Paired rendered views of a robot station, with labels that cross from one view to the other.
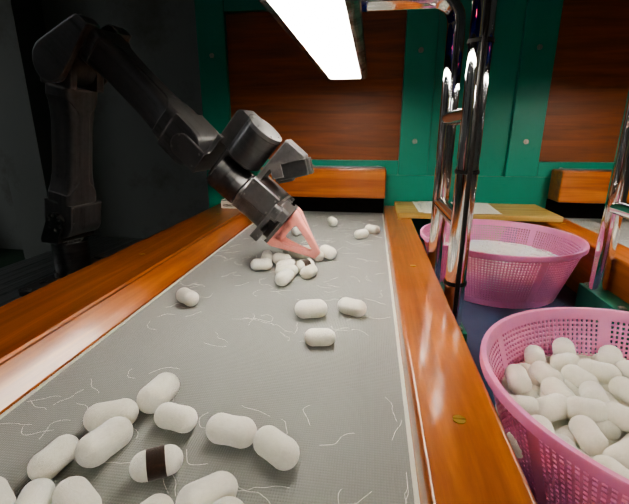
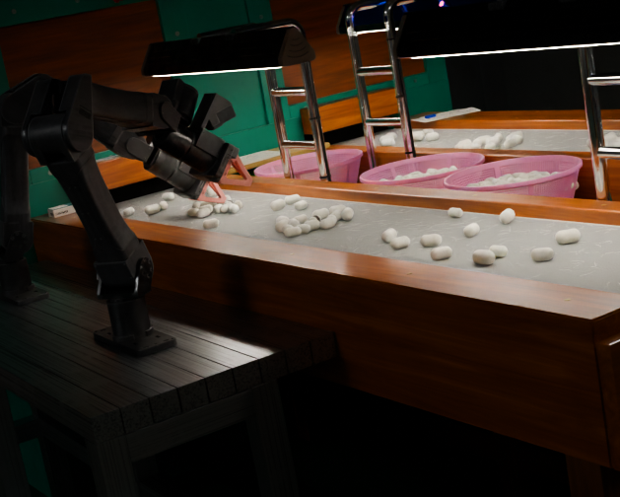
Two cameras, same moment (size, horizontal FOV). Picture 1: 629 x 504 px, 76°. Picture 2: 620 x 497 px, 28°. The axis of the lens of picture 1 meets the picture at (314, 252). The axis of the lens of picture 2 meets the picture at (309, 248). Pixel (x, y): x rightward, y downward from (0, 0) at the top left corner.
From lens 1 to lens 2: 2.25 m
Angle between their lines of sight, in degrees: 38
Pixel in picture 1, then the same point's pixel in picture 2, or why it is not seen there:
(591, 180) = (331, 111)
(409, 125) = not seen: hidden behind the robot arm
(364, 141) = not seen: hidden behind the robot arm
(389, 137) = not seen: hidden behind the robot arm
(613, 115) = (323, 57)
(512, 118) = (259, 75)
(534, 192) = (294, 131)
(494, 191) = (265, 139)
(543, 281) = (350, 177)
